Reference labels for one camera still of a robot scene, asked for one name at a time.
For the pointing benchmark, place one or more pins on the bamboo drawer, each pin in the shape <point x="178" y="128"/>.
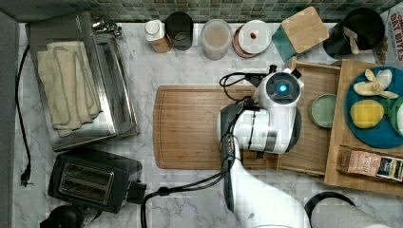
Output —
<point x="310" y="153"/>

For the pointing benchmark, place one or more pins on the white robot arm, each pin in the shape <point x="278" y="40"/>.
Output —
<point x="271" y="123"/>

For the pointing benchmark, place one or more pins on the wooden cutting board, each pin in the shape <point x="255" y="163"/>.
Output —
<point x="184" y="126"/>

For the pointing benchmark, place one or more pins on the clear plastic jar with lid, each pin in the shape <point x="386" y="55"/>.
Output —
<point x="216" y="38"/>

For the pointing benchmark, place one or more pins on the pink bowl with white plate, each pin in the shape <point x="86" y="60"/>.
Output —
<point x="245" y="46"/>

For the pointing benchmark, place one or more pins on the black cup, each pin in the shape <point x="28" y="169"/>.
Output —
<point x="179" y="28"/>

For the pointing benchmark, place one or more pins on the white cap spice bottle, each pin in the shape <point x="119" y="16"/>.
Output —
<point x="156" y="37"/>

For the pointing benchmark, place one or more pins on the green ceramic bowl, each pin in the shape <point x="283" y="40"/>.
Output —
<point x="322" y="110"/>

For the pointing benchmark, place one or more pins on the black toaster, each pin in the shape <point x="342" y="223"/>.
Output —
<point x="96" y="179"/>

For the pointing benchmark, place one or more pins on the stainless steel tray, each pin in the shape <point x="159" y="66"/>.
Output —
<point x="117" y="118"/>

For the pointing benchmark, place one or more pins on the beige folded towel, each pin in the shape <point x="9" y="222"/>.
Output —
<point x="65" y="73"/>

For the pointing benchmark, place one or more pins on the bamboo and teal board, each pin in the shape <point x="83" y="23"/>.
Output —
<point x="299" y="33"/>

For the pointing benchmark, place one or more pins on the bamboo cabinet top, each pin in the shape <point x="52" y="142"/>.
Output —
<point x="342" y="135"/>

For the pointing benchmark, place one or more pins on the brown snack packet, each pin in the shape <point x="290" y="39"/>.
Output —
<point x="368" y="164"/>

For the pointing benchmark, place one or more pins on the yellow lemon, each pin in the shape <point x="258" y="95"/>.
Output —
<point x="366" y="113"/>

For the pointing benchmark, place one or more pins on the black round object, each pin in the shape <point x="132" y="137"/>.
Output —
<point x="70" y="216"/>

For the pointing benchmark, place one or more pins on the peeled banana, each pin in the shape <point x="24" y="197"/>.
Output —
<point x="376" y="84"/>

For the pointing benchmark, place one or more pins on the black utensil holder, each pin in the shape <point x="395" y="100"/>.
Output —
<point x="363" y="28"/>

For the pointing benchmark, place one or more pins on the blue plate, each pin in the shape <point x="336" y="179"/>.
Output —
<point x="382" y="135"/>

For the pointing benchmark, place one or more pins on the green white object on plate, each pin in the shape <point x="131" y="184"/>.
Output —
<point x="396" y="116"/>

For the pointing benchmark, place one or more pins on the oat bites cereal box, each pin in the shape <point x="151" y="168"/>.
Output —
<point x="390" y="51"/>

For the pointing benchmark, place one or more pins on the black ring base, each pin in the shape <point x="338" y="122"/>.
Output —
<point x="334" y="210"/>

